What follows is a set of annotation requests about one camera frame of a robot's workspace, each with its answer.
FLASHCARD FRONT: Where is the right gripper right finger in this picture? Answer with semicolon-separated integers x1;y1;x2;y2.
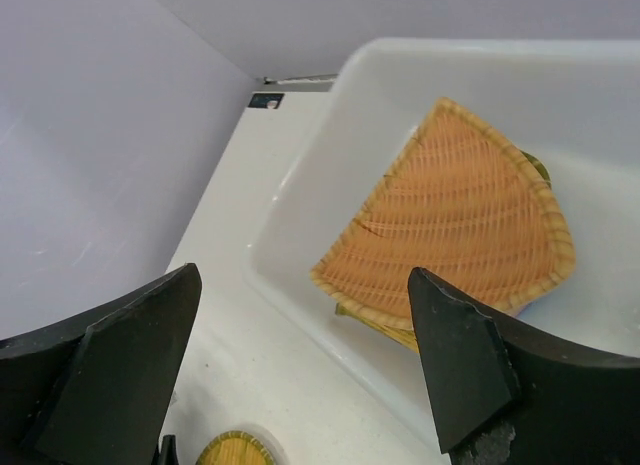
408;268;639;464

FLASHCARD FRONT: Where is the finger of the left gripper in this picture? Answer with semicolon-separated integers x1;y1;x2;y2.
154;435;179;465

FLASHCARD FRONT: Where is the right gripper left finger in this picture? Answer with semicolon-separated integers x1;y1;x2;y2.
1;263;202;464

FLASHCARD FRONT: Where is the trapezoid yellow bamboo tray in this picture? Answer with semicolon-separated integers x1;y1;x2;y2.
335;151;551;353

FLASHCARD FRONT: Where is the fan-shaped orange bamboo tray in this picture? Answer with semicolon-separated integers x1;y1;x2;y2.
310;98;576;330

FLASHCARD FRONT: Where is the white plastic bin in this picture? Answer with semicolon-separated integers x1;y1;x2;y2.
245;39;639;447

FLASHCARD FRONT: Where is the round bamboo tray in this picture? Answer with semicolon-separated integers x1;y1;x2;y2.
196;430;275;465

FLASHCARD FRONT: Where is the left blue corner label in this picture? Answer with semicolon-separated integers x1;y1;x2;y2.
247;92;285;109

